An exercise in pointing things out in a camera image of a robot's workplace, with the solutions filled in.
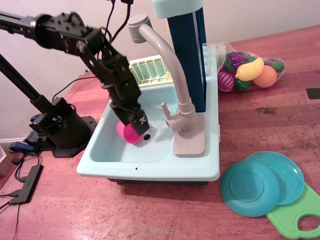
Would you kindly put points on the grey toy faucet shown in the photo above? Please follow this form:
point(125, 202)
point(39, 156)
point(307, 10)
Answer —
point(188, 126)

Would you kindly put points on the light blue toy sink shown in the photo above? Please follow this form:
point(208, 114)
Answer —
point(109, 156)

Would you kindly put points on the front teal plate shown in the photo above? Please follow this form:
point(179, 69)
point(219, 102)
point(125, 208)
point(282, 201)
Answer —
point(249, 188)

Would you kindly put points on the green cutting board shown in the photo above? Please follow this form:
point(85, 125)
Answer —
point(285, 218)

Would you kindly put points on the black tape patch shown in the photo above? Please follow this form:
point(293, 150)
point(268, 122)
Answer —
point(313, 93)

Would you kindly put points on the yellow dish rack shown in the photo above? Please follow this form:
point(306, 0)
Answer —
point(150, 71)

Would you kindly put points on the orange toy fruit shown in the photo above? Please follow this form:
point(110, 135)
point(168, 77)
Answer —
point(267, 78)

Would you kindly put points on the teal plate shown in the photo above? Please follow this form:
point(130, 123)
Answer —
point(289, 175)
point(249, 188)

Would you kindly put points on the black USB hub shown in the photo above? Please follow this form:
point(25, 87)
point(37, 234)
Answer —
point(24, 195)

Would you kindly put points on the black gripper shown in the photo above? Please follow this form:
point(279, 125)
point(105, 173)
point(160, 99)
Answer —
point(123, 90)

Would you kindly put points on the purple striped toy fruit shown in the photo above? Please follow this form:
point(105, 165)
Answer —
point(225, 81)

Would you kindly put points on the blue clamp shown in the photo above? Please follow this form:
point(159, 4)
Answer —
point(19, 147)

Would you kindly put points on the yellow toy mango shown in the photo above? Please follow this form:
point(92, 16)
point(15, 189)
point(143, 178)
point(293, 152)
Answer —
point(249, 71)

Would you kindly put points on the mesh bag of toy fruit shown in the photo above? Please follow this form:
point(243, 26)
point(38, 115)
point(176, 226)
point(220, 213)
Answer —
point(228, 59)

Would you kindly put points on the pink plastic toy cup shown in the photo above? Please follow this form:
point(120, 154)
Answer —
point(127, 133)

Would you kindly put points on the rear teal plate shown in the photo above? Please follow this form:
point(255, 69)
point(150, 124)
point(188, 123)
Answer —
point(289, 175)

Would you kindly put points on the dark blue water tower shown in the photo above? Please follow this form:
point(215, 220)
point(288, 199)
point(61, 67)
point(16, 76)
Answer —
point(186, 25)

